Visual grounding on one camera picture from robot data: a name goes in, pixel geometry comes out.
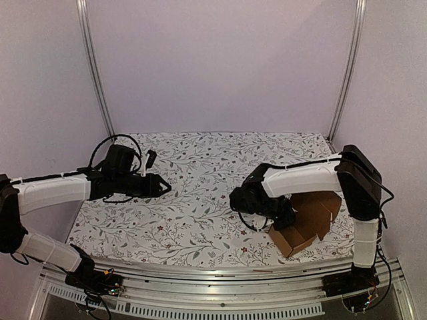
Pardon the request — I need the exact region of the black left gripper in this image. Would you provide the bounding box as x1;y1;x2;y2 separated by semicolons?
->
114;172;172;199

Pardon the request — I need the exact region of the brown cardboard box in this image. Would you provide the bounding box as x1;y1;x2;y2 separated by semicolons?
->
268;191;342;258

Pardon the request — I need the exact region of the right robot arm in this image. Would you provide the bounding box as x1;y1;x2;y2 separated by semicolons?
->
230;145;382;291

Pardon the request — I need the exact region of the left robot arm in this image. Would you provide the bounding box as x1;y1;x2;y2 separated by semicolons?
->
1;145;171;289

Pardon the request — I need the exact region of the floral patterned table cloth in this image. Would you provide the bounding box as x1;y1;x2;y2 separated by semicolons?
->
67;133;354;268

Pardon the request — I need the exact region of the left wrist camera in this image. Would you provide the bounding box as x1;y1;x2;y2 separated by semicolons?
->
140;149;157;177

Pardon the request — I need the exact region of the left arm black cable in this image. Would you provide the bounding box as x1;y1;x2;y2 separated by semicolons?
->
88;133;143;171

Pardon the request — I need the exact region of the aluminium front rail base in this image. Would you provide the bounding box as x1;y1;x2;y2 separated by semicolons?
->
28;256;418;320

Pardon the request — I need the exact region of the aluminium frame post left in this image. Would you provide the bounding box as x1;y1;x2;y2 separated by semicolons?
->
76;0;115;136

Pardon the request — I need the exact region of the aluminium frame post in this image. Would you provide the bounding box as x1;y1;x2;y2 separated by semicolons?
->
76;0;115;136
327;0;367;145

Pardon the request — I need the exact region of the aluminium frame post right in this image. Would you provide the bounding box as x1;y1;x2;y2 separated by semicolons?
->
327;0;367;145

